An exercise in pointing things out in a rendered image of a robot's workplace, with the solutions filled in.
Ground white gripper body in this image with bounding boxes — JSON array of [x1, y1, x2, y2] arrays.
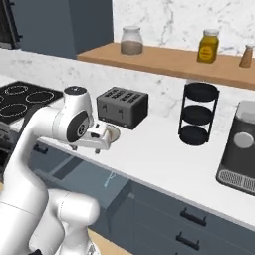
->
[[68, 131, 113, 151]]

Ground pale blue peeler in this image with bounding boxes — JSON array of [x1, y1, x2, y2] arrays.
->
[[103, 170, 117, 189]]

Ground open blue drawer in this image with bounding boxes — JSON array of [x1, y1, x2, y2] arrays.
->
[[33, 149, 135, 241]]

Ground blue drawer front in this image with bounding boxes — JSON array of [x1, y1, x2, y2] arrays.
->
[[27, 140, 69, 173], [132, 183, 255, 248], [132, 218, 220, 255]]

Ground black four-slot toaster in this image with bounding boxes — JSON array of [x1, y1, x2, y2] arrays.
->
[[96, 86, 149, 130]]

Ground black hob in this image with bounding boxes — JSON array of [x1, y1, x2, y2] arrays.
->
[[0, 80, 65, 126]]

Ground black oven under hob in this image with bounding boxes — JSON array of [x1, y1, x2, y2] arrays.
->
[[0, 121, 18, 182]]

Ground black three-tier stand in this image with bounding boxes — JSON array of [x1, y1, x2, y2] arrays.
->
[[177, 82, 220, 146]]

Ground clear glass jar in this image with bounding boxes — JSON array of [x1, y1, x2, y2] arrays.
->
[[120, 25, 144, 57]]

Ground grey coffee machine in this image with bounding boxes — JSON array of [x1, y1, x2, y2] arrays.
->
[[215, 100, 255, 197]]

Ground yellow jar with label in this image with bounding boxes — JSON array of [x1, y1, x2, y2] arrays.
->
[[196, 28, 221, 65]]

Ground brown shaker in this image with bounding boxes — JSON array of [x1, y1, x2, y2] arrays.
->
[[238, 44, 255, 69]]

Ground black drawer handle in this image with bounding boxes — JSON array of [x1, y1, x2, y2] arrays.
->
[[175, 231, 201, 251], [179, 207, 208, 228], [32, 143, 50, 155]]

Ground wooden wall shelf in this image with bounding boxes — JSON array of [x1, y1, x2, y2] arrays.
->
[[77, 42, 255, 92]]

